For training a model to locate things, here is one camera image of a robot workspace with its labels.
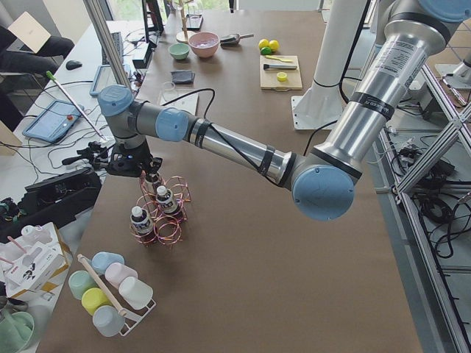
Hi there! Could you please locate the light blue cup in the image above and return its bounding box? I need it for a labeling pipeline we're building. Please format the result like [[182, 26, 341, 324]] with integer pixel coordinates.
[[91, 251, 125, 275]]

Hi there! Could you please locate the white cup rack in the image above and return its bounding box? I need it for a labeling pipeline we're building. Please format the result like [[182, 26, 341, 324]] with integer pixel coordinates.
[[77, 254, 156, 336]]

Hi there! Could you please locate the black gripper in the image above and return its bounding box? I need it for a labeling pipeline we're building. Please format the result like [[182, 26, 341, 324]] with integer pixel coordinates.
[[106, 141, 163, 182]]

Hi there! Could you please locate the yellow cup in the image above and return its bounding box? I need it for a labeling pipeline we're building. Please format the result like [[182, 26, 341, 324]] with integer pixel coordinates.
[[81, 288, 111, 316]]

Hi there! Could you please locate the half lemon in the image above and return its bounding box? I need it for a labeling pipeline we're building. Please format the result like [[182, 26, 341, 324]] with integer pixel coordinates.
[[277, 72, 288, 82]]

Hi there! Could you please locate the green lime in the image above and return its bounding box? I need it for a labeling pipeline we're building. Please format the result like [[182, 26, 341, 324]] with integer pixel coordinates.
[[269, 40, 280, 52]]

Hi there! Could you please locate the black glass rack tray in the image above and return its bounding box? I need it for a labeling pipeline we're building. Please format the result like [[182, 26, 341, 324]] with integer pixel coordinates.
[[185, 14, 203, 31]]

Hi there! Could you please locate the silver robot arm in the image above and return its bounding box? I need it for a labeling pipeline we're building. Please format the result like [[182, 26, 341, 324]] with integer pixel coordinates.
[[98, 1, 470, 221]]

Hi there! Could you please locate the metal ice scoop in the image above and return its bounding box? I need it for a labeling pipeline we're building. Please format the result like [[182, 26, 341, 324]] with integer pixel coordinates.
[[220, 33, 255, 46]]

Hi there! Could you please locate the whole lemon upper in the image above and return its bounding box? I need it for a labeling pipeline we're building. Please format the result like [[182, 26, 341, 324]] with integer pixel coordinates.
[[258, 38, 269, 50]]

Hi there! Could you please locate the copper wire bottle basket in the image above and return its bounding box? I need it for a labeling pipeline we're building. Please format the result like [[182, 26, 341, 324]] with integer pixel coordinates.
[[130, 172, 191, 246]]

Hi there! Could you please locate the blue teach pendant near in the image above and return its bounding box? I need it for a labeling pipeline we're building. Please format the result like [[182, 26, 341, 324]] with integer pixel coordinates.
[[22, 100, 81, 143]]

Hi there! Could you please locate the aluminium frame post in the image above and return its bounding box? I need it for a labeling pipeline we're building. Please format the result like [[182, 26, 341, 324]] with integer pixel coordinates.
[[83, 0, 131, 88]]

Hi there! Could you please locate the pale blue cup front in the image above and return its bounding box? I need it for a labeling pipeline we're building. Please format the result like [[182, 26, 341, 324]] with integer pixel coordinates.
[[93, 305, 125, 338]]

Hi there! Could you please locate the wooden cup tree stand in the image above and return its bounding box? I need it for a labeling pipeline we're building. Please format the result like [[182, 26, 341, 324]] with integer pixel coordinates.
[[176, 0, 195, 43]]

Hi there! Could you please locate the steel muddler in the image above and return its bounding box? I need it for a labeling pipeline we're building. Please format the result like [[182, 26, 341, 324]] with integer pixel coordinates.
[[263, 63, 297, 71]]

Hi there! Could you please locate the blue teach pendant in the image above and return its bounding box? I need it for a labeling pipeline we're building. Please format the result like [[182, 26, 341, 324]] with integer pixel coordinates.
[[89, 65, 116, 97], [22, 100, 81, 143]]

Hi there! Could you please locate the green cup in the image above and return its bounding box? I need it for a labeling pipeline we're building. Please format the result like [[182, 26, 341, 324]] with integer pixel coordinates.
[[68, 270, 98, 300]]

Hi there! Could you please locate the tea bottle moved to tray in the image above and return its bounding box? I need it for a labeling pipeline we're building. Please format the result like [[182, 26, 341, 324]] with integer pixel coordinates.
[[144, 172, 164, 200]]

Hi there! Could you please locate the green bowl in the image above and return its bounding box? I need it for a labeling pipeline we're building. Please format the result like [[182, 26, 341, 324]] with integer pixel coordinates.
[[169, 43, 190, 60]]

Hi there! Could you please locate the blue teach pendant far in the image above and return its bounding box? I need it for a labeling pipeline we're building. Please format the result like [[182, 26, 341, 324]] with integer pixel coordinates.
[[89, 65, 116, 97]]

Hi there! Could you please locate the bamboo cutting board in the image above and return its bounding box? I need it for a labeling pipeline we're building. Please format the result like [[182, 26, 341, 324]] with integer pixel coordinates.
[[260, 55, 302, 90]]

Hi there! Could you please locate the clear wine glass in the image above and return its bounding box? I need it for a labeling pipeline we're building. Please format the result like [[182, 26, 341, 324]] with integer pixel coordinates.
[[161, 82, 179, 105]]

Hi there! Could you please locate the left braided black cable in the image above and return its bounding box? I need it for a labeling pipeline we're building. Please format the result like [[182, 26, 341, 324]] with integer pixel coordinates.
[[167, 88, 280, 185]]

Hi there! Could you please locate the grey folded cloth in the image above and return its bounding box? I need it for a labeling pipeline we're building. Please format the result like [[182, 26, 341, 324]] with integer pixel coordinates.
[[171, 70, 195, 85]]

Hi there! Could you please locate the pink cup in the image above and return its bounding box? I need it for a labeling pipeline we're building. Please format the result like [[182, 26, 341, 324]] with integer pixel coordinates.
[[105, 262, 138, 289]]

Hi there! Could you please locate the yellow plastic knife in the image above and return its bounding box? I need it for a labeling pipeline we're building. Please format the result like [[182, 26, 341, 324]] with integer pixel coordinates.
[[265, 55, 293, 63]]

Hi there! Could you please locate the white product box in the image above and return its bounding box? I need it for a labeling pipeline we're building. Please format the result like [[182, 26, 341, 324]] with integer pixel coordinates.
[[1, 222, 72, 301]]

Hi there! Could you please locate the pink bowl with ice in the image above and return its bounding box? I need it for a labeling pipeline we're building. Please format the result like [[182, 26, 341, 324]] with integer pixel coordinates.
[[188, 32, 220, 58]]

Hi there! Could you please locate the tea bottle in basket corner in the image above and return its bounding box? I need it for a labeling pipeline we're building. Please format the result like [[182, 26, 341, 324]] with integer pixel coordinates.
[[130, 206, 154, 243]]

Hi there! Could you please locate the white cup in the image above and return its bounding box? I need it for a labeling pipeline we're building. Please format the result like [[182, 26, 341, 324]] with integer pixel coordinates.
[[118, 277, 154, 310]]

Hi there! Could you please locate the tea bottle in basket middle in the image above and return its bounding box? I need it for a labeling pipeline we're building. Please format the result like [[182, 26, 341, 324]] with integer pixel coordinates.
[[157, 185, 183, 220]]

